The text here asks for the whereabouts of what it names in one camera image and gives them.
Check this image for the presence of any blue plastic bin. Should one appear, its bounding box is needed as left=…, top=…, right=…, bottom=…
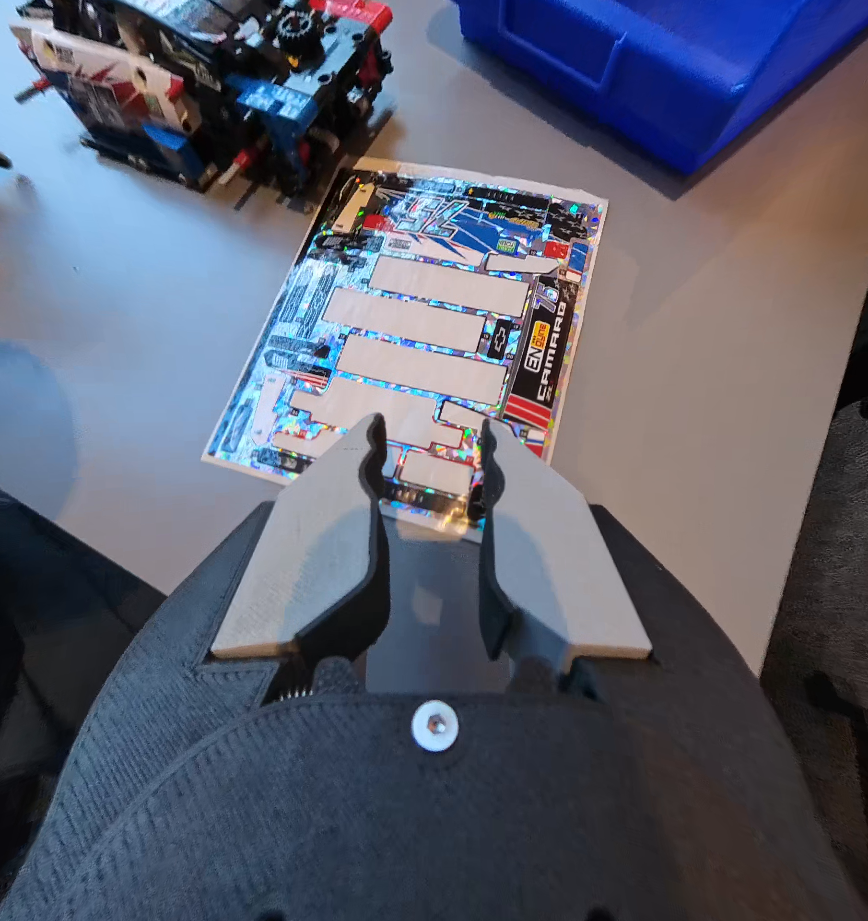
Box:
left=452, top=0, right=868, bottom=176

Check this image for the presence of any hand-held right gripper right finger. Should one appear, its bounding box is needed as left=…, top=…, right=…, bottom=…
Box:
left=479, top=419, right=654, bottom=675

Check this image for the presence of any toy brick race car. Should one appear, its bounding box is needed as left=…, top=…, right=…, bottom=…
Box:
left=10, top=0, right=398, bottom=213

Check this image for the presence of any grey desk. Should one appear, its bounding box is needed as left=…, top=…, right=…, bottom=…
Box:
left=0, top=0, right=868, bottom=677

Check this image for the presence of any holographic sticker sheet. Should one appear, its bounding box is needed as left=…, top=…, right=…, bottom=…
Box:
left=201, top=157, right=609, bottom=541

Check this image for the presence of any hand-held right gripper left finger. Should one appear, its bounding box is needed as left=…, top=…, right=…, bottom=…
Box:
left=210, top=413, right=392, bottom=661

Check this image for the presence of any person's dark clothing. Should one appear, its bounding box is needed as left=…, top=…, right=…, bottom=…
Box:
left=0, top=471, right=169, bottom=921

